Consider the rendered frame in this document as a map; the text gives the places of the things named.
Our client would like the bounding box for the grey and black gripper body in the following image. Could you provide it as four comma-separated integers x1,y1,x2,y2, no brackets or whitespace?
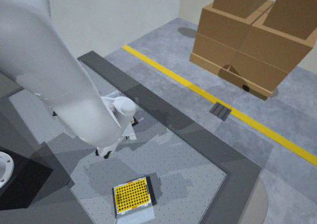
97,139,120,157

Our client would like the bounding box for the yellow pipette tip rack plate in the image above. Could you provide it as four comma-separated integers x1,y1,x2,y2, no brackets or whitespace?
115,179,149,212

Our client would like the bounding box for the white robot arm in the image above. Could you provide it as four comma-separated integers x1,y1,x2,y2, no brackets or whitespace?
0,0,137,147

